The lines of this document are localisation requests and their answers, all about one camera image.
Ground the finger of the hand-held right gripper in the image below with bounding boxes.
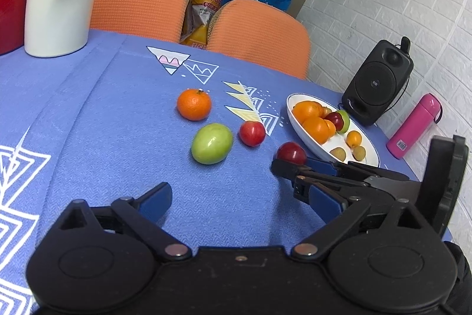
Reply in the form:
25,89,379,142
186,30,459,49
271,159,397,203
306,158,410,182

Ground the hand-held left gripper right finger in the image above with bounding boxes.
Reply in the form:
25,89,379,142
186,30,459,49
291,186,439,261

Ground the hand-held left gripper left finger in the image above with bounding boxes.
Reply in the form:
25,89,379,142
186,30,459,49
48,182,192,261

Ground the white plate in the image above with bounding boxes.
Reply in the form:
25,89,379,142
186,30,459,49
286,93,380,168

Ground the dark red plum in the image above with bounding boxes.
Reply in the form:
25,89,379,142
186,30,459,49
276,141,308,165
326,112,344,132

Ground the large orange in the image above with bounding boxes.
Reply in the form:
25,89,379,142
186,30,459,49
293,101,325,124
302,116,330,145

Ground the small orange kumquat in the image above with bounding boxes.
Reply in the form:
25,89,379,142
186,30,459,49
346,130,363,148

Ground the small green fruit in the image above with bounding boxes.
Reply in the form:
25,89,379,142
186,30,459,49
337,110,350,134

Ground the pink bottle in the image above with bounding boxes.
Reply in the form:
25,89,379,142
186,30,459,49
386,94,443,159

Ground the large green fruit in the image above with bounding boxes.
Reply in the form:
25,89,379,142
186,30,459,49
191,123,234,165

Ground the blue printed tablecloth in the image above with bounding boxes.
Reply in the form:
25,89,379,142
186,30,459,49
0,28,454,315

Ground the black speaker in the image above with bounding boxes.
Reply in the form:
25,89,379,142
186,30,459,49
341,37,414,127

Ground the orange mandarin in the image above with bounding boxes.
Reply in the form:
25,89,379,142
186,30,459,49
177,89,212,121

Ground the orange chair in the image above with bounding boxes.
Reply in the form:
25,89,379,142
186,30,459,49
89,0,187,43
206,0,311,80

